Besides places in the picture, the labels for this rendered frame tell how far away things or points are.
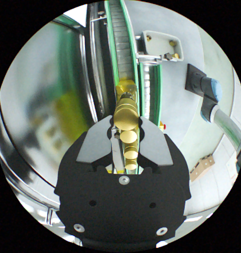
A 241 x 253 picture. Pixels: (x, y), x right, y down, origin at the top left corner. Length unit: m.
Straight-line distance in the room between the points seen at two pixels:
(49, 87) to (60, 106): 0.05
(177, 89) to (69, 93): 0.60
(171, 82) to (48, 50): 0.61
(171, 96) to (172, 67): 0.20
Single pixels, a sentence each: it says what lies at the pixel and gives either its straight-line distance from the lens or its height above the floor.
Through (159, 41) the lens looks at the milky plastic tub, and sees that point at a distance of 0.61.
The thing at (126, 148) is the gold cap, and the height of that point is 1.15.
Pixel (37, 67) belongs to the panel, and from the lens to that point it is 0.17.
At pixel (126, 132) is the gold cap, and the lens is 0.17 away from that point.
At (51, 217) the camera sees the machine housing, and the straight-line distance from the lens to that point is 0.20.
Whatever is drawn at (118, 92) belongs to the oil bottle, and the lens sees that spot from 0.21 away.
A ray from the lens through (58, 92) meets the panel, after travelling 0.19.
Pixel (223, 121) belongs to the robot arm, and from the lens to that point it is 0.49.
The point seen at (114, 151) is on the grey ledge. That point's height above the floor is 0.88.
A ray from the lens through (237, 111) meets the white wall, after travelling 3.75.
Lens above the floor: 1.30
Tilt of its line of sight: 56 degrees down
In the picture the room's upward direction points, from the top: 174 degrees counter-clockwise
